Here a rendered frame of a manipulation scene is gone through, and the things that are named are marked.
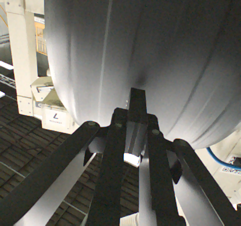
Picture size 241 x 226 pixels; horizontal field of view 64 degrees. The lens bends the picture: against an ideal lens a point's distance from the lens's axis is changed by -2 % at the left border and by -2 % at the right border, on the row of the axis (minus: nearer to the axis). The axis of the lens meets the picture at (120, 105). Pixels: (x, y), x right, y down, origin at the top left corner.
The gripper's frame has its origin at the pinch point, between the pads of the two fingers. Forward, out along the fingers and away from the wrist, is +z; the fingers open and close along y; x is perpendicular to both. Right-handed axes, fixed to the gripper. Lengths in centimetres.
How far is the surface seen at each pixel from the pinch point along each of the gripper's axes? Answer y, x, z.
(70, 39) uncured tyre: -7.5, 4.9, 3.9
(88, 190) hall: -50, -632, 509
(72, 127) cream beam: -20, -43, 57
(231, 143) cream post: 28.7, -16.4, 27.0
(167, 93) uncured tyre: 3.3, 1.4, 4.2
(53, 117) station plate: -28, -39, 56
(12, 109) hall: -566, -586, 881
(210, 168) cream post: 28.0, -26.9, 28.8
